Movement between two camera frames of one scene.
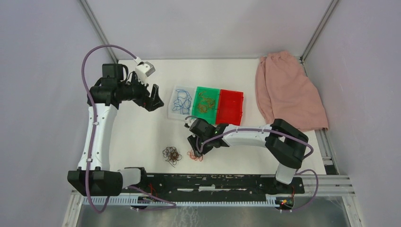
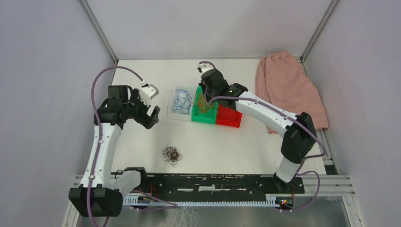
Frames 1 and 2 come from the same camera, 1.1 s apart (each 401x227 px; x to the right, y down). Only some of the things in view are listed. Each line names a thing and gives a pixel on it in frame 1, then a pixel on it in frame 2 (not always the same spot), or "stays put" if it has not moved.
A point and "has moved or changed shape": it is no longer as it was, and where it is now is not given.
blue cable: x=185 y=101 stays put
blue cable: x=183 y=102 stays put
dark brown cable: x=171 y=153 stays put
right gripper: x=198 y=150 to x=203 y=84
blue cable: x=179 y=104 stays put
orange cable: x=192 y=155 has moved or changed shape
